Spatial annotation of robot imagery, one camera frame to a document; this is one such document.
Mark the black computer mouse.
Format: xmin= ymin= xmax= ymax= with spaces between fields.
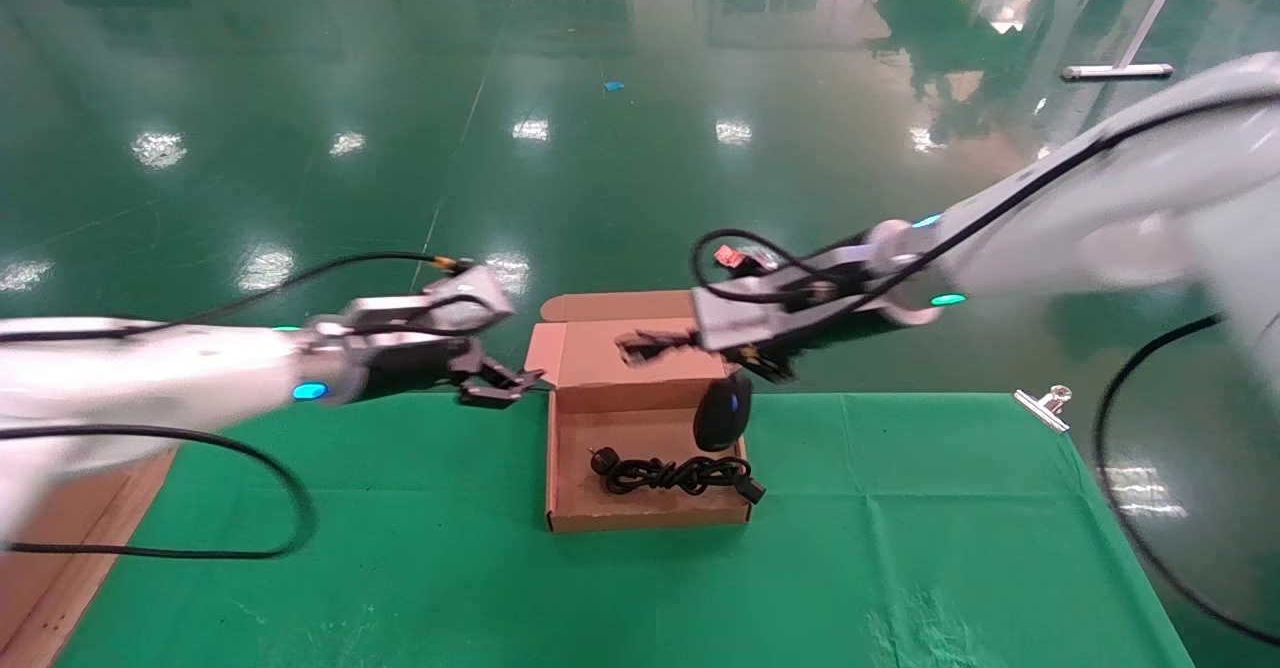
xmin=693 ymin=376 xmax=753 ymax=452

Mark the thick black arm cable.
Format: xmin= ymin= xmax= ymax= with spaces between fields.
xmin=1094 ymin=313 xmax=1280 ymax=646
xmin=0 ymin=424 xmax=317 ymax=561

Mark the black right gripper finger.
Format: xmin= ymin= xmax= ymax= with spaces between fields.
xmin=613 ymin=329 xmax=703 ymax=368
xmin=738 ymin=344 xmax=799 ymax=386

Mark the green table cloth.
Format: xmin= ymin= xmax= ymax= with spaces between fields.
xmin=55 ymin=391 xmax=1196 ymax=668

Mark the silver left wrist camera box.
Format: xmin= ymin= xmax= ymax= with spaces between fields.
xmin=340 ymin=264 xmax=517 ymax=337

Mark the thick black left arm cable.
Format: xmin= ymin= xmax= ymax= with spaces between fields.
xmin=0 ymin=424 xmax=317 ymax=561

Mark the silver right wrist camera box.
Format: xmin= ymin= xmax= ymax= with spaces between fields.
xmin=690 ymin=278 xmax=801 ymax=351

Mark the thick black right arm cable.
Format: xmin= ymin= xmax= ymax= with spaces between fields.
xmin=1094 ymin=313 xmax=1280 ymax=646

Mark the white metal table leg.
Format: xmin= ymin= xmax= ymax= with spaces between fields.
xmin=1063 ymin=0 xmax=1201 ymax=84

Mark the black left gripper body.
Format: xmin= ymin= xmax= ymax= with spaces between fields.
xmin=355 ymin=331 xmax=478 ymax=401

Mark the thin black left wrist cable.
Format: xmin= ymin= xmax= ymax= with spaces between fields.
xmin=0 ymin=251 xmax=471 ymax=341

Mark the black power cable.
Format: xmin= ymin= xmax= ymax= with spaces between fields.
xmin=590 ymin=445 xmax=767 ymax=506

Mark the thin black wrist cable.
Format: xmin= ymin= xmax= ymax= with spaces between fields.
xmin=688 ymin=88 xmax=1280 ymax=306
xmin=0 ymin=251 xmax=471 ymax=341

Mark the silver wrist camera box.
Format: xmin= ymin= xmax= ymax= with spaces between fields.
xmin=690 ymin=278 xmax=801 ymax=351
xmin=340 ymin=264 xmax=517 ymax=337

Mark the silver binder clip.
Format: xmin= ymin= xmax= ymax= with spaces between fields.
xmin=1013 ymin=385 xmax=1074 ymax=434

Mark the flat open cardboard box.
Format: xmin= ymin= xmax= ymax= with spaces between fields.
xmin=522 ymin=291 xmax=756 ymax=534

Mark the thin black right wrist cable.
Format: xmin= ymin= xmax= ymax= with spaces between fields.
xmin=688 ymin=88 xmax=1280 ymax=306

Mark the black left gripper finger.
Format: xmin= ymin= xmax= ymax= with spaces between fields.
xmin=468 ymin=340 xmax=548 ymax=391
xmin=458 ymin=380 xmax=523 ymax=410

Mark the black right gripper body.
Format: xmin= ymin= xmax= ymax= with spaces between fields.
xmin=738 ymin=246 xmax=888 ymax=356

